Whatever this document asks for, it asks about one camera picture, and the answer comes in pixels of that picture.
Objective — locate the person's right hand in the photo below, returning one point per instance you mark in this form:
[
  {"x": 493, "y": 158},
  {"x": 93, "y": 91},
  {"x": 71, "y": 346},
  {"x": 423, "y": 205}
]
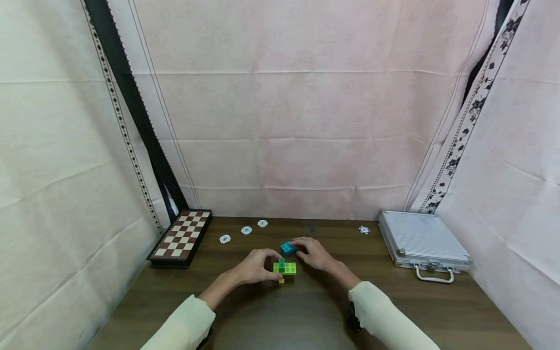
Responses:
[{"x": 316, "y": 254}]

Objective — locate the person's left hand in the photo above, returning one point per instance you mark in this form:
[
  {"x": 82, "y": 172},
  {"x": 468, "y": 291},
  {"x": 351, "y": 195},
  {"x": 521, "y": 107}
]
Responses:
[{"x": 254, "y": 267}]

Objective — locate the person's left thumb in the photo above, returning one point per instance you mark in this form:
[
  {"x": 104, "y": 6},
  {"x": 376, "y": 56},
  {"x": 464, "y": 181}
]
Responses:
[{"x": 274, "y": 275}]

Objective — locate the person's right fingers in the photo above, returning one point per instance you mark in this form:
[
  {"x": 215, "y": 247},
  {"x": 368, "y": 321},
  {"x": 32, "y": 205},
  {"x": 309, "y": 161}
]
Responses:
[{"x": 302, "y": 245}]

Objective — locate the person's left fingers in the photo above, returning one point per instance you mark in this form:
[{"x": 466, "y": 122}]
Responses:
[{"x": 272, "y": 254}]

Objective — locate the blue building brick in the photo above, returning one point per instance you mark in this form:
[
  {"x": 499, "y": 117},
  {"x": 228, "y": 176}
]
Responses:
[{"x": 287, "y": 248}]

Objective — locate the light green building brick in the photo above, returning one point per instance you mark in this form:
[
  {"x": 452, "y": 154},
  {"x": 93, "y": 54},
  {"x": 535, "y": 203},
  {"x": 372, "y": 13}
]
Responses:
[{"x": 289, "y": 268}]

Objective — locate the person's right forearm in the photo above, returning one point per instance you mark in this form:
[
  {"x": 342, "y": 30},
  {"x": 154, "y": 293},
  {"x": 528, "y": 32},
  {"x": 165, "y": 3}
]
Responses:
[{"x": 380, "y": 311}]

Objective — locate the person's left forearm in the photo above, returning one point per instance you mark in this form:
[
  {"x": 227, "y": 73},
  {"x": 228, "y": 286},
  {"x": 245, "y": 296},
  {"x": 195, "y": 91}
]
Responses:
[{"x": 197, "y": 313}]

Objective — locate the black wrist band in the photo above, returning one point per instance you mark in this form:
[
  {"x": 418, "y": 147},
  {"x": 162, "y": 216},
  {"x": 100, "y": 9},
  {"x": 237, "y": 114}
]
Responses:
[{"x": 353, "y": 317}]

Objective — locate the folded chess board box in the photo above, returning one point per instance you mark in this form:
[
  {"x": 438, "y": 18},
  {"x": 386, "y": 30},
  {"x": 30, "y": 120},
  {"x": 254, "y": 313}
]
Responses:
[{"x": 180, "y": 238}]

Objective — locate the silver aluminium case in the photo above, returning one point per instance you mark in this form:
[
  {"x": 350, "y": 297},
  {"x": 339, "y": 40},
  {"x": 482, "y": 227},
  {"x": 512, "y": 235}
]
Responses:
[{"x": 422, "y": 243}]

